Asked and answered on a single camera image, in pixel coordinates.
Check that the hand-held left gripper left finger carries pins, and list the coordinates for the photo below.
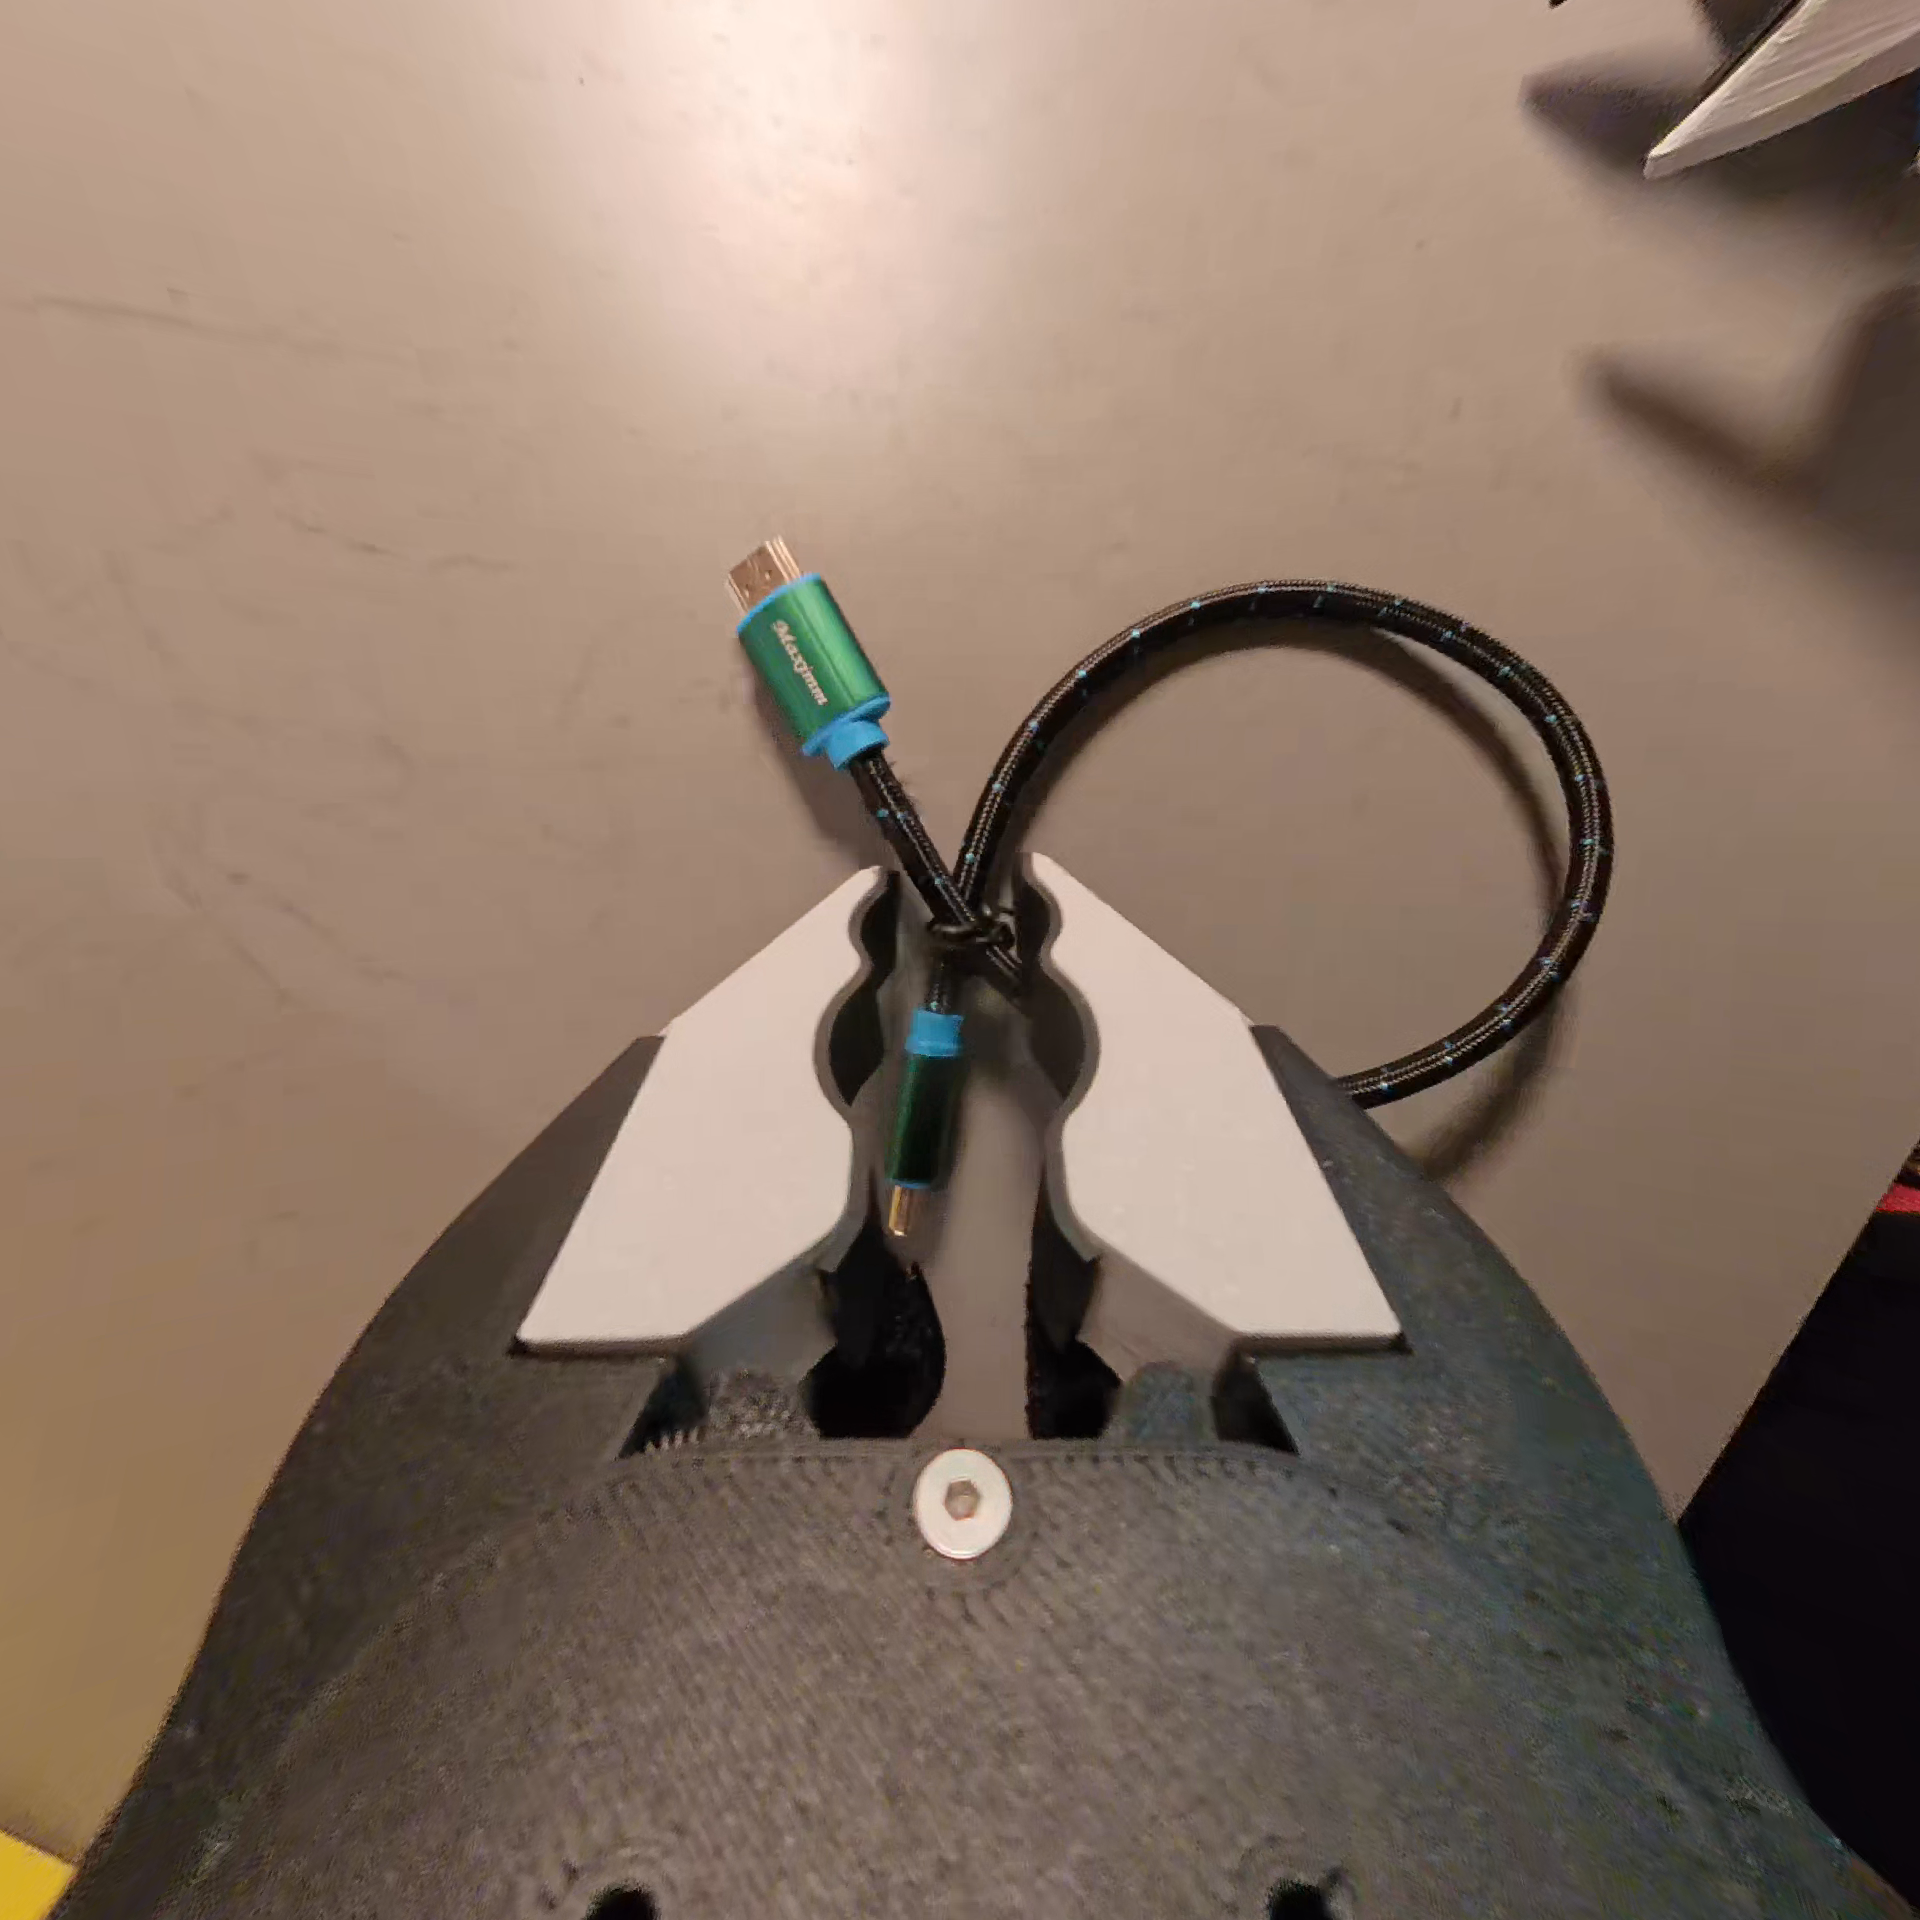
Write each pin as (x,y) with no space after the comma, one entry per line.
(704,1155)

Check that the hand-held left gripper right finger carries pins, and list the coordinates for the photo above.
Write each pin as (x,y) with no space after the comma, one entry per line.
(1215,1170)

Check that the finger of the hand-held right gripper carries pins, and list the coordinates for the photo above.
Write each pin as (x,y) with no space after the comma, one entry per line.
(1800,75)

